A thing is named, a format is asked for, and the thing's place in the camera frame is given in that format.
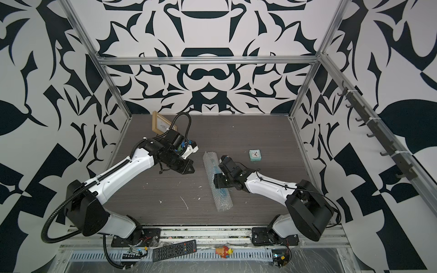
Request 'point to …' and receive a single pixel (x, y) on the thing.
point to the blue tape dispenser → (181, 146)
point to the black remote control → (174, 250)
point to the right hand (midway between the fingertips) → (217, 178)
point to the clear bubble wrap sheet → (221, 196)
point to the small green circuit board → (134, 256)
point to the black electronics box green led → (280, 257)
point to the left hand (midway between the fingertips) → (192, 168)
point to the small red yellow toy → (224, 252)
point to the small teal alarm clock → (255, 154)
